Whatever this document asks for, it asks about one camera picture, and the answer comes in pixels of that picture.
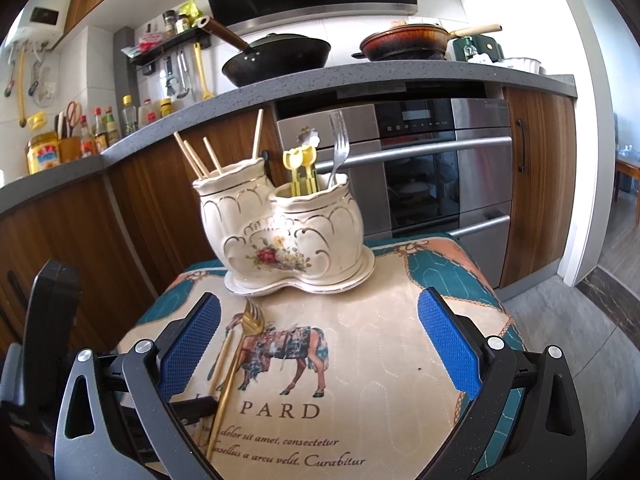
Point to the grey speckled countertop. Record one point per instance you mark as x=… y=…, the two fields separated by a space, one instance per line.
x=23 y=190

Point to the wooden cabinet door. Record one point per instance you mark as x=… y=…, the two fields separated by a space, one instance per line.
x=544 y=172
x=160 y=209

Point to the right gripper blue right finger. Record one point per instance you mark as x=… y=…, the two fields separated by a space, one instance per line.
x=461 y=357

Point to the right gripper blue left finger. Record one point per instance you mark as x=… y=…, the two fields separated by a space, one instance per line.
x=182 y=344

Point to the silver fork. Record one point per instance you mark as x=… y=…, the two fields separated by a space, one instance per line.
x=341 y=144

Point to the red brown pan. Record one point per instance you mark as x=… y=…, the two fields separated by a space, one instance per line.
x=414 y=42

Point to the stainless steel oven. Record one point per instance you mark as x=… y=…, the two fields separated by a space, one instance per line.
x=422 y=167

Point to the right wooden cabinet door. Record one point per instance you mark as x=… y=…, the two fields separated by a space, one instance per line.
x=544 y=172

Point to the black wall shelf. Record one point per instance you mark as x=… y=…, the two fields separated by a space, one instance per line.
x=188 y=37

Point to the black wok wooden handle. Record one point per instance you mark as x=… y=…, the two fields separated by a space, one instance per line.
x=273 y=56

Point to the green yellow tulip utensil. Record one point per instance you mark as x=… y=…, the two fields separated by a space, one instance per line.
x=292 y=160

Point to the black cabinet handle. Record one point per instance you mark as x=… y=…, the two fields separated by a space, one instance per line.
x=266 y=157

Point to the yellow hanging spoon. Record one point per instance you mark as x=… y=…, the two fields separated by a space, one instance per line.
x=206 y=93

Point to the gold fork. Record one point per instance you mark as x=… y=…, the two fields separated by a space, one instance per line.
x=252 y=323

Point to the oil bottle yellow cap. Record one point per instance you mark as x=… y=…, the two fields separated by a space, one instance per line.
x=130 y=115

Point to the wooden chopstick lone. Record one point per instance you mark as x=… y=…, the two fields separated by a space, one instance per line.
x=189 y=158

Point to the white water heater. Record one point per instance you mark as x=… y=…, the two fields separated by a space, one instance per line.
x=39 y=21

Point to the wooden chair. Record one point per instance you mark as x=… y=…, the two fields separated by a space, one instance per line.
x=629 y=167

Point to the yellow lid jar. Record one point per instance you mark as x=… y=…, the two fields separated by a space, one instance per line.
x=42 y=152

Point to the printed quilted table mat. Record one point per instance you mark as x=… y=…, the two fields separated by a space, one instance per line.
x=345 y=386

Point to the white ceramic double utensil holder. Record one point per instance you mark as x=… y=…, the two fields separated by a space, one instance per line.
x=267 y=239

